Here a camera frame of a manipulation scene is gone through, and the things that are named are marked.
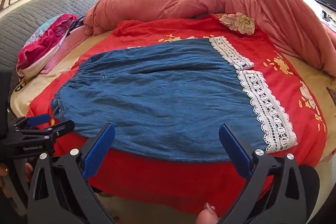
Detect person's right hand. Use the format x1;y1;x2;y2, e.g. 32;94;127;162
197;202;219;224

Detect floral pink pillow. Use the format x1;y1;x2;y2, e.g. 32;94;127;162
16;14;78;81

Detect plain pink cloth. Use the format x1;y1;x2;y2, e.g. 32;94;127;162
43;25;92;73

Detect dark blue cloth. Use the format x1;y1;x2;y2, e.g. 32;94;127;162
70;17;86;30

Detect red floral blanket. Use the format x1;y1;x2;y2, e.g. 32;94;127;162
26;13;328;216

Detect person's left hand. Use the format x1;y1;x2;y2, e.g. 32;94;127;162
0;158;33;199

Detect blue lace-trimmed pants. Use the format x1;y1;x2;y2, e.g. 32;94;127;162
51;35;298;161

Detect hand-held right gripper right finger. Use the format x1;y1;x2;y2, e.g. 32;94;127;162
219;123;307;224

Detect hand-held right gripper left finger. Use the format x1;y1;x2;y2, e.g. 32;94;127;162
28;123;116;224

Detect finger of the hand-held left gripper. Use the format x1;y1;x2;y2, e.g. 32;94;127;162
15;120;75;141
13;113;51;131

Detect grey quilted headboard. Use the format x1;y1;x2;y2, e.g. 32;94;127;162
0;0;118;88

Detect dark patterned object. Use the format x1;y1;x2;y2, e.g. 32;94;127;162
326;87;336;107

